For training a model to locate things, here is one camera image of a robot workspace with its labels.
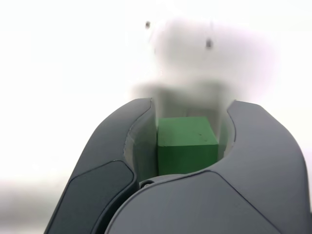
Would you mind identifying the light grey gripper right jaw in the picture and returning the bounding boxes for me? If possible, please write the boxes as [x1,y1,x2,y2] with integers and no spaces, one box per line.
[104,99,310,234]

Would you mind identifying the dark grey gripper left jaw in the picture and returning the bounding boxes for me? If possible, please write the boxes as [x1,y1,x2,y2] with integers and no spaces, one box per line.
[45,97,161,234]

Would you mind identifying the green cube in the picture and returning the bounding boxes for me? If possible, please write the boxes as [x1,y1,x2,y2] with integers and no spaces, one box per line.
[157,116,219,176]

